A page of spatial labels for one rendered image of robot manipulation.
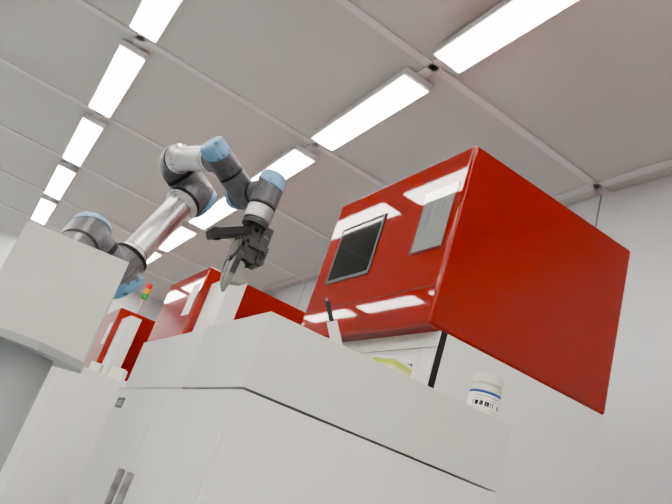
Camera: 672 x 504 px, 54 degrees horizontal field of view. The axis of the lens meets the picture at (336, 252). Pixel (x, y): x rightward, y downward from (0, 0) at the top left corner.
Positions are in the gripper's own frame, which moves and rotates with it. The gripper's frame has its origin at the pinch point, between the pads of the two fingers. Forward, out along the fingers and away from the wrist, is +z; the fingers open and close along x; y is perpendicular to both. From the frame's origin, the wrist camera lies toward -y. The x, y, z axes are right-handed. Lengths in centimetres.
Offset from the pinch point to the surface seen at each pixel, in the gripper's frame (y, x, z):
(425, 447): 37, -50, 26
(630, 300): 207, 46, -95
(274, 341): -1, -50, 19
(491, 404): 53, -48, 11
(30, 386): -30, 16, 38
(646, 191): 207, 46, -158
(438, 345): 59, -16, -7
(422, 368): 58, -12, 0
